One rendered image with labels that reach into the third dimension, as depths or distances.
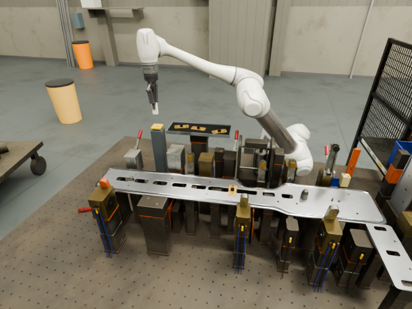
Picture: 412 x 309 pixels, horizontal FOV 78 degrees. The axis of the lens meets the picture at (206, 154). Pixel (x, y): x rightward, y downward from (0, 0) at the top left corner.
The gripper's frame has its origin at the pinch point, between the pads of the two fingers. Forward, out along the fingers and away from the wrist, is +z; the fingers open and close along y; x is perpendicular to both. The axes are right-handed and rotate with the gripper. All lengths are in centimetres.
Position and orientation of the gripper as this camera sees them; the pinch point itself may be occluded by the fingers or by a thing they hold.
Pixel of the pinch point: (154, 108)
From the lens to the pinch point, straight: 152.3
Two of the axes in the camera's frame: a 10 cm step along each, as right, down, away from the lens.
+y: -1.7, 5.2, -8.4
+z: 0.1, 8.5, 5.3
